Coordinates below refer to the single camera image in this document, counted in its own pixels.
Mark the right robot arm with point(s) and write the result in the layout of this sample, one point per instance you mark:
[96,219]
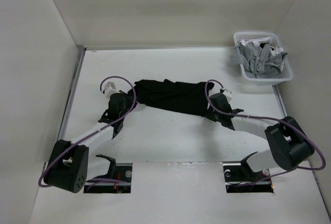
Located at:
[288,145]

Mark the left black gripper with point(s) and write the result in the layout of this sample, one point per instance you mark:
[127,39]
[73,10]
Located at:
[130,99]

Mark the white plastic basket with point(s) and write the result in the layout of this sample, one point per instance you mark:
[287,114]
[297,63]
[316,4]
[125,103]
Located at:
[286,74]

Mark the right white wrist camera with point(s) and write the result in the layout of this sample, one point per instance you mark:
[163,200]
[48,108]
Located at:
[228,94]

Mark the white tank top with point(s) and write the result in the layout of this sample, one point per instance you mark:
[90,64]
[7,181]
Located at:
[261,42]

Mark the left metal table rail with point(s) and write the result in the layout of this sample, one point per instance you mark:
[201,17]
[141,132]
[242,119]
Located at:
[72,91]

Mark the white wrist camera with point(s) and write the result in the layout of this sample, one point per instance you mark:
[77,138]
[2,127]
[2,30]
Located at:
[228,94]
[109,90]

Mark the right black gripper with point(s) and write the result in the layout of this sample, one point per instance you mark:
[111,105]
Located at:
[209,116]

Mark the black tank top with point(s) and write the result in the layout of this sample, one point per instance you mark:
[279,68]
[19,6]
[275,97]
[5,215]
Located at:
[180,97]

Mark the grey tank top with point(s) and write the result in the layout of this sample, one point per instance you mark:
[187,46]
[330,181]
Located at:
[258,62]

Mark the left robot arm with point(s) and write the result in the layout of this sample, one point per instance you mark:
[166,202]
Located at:
[69,167]

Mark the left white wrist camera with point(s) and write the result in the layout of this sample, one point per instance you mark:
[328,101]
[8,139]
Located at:
[109,90]

